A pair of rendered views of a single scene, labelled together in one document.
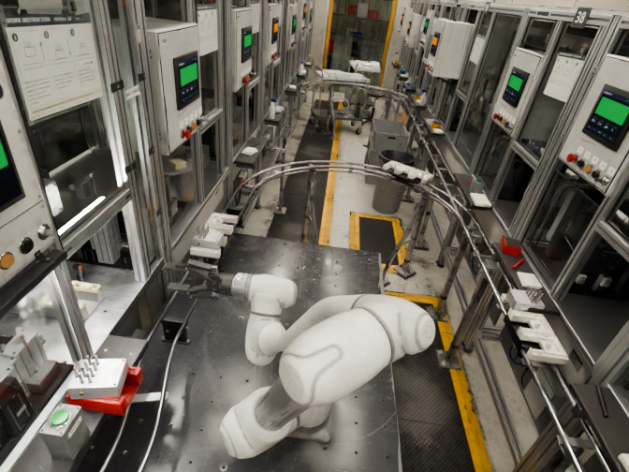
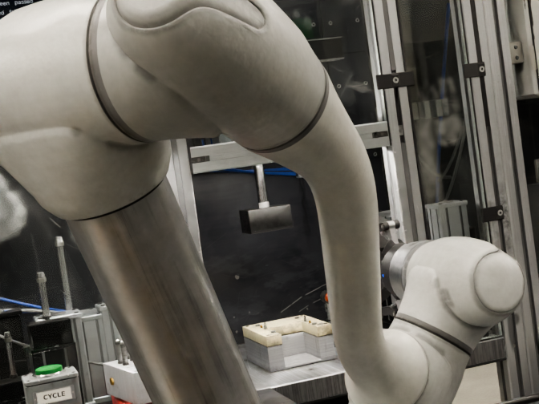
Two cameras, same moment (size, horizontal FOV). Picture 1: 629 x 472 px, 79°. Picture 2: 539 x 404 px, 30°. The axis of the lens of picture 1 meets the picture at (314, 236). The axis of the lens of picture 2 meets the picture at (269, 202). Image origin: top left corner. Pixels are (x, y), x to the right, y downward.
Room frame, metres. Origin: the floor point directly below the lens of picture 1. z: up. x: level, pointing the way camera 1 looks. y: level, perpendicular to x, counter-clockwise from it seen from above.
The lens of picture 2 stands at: (0.37, -0.96, 1.31)
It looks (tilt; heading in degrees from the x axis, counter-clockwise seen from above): 3 degrees down; 71
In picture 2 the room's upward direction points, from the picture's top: 8 degrees counter-clockwise
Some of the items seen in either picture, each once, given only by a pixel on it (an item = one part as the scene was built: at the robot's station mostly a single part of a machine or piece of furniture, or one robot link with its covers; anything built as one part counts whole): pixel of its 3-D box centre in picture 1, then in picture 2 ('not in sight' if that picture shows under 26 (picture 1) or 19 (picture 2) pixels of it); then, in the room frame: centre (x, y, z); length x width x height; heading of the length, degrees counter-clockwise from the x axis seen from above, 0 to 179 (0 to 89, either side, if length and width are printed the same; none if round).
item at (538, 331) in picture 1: (528, 330); not in sight; (1.26, -0.98, 0.84); 0.37 x 0.14 x 0.10; 179
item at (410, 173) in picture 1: (406, 174); not in sight; (2.85, -0.66, 0.84); 0.37 x 0.14 x 0.10; 57
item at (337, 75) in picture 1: (339, 100); not in sight; (6.59, -0.13, 0.48); 0.88 x 0.56 x 0.96; 107
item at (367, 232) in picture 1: (377, 239); not in sight; (3.17, -0.61, 0.01); 1.00 x 0.55 x 0.01; 179
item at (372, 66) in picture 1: (362, 87); not in sight; (7.86, -0.56, 0.48); 0.84 x 0.58 x 0.97; 7
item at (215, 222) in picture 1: (215, 237); not in sight; (1.65, 0.51, 0.84); 0.36 x 0.14 x 0.10; 179
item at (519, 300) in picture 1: (526, 298); not in sight; (1.37, -0.98, 0.92); 0.13 x 0.10 x 0.09; 89
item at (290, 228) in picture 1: (319, 145); not in sight; (5.65, 0.10, 0.01); 5.85 x 0.59 x 0.01; 179
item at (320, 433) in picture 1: (307, 406); not in sight; (0.84, -0.05, 0.71); 0.22 x 0.18 x 0.06; 179
